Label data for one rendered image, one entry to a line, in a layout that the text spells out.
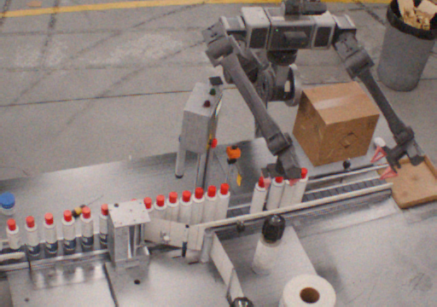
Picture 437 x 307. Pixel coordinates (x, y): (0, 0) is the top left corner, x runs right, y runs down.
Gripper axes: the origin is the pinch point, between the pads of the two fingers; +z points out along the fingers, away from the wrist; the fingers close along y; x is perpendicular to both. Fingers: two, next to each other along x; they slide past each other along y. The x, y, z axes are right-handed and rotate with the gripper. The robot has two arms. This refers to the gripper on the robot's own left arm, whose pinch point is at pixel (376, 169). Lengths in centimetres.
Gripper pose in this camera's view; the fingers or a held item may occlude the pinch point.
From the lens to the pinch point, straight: 292.7
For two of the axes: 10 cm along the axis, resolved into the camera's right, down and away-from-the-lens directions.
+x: 6.7, 3.8, 6.3
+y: 2.4, 7.0, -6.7
